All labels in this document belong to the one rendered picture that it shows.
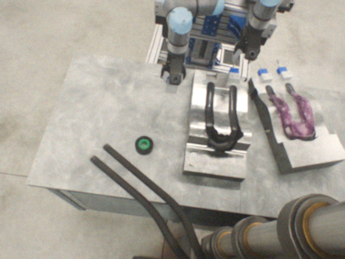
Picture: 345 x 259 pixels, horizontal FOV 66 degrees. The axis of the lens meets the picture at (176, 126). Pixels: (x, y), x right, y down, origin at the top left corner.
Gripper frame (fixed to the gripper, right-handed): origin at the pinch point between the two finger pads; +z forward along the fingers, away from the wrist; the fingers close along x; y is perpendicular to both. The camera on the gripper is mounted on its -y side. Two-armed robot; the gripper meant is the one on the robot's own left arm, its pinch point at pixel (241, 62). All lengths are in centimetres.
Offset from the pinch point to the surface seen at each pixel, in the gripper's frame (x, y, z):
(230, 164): -0.4, -42.5, 15.0
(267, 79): -17.3, 3.5, 12.7
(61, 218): 89, -65, 101
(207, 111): 11.6, -20.4, 12.4
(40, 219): 102, -67, 101
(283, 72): -25.6, 9.0, 12.7
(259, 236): 8, -75, -36
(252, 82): -10.9, 2.5, 16.1
